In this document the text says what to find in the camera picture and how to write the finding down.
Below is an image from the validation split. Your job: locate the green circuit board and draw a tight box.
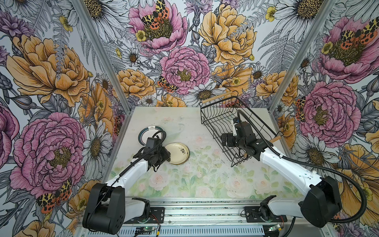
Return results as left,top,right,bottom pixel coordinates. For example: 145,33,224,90
268,224,282,232
134,227,157,236

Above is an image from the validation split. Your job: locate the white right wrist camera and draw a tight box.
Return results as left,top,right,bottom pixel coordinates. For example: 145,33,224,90
231,118,239,136

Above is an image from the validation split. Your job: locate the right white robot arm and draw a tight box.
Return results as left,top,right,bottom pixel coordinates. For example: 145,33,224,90
221,118,341,228

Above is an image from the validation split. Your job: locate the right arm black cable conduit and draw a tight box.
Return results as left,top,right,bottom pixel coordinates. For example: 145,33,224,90
236,109,368,237

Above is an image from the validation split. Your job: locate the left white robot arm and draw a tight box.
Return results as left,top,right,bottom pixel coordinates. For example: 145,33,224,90
83,135,170,235

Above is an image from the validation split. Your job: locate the aluminium mounting rail frame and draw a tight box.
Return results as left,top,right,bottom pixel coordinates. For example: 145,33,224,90
77,189,331,229

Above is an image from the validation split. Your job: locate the white vented cable duct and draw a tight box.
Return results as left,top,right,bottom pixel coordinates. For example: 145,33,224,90
85,226,265,237

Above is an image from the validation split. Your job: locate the plain cream plate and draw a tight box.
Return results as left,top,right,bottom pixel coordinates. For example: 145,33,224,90
165,143,190,165

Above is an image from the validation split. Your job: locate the rearmost green red rimmed plate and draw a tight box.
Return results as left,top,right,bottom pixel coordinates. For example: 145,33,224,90
138,125,163,146

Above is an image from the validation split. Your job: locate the right green circuit board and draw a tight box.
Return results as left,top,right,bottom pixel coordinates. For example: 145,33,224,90
268,224,282,232

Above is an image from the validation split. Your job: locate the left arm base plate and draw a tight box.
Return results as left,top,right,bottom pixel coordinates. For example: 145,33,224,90
124,207,165,224

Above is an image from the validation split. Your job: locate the black wire dish rack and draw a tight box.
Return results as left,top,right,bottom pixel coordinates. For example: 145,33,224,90
200,95,282,167

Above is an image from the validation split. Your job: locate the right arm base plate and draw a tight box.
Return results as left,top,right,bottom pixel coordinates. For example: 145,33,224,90
241,206,288,223

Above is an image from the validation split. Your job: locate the left green circuit board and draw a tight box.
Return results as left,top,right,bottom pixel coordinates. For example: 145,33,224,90
134,227,157,236

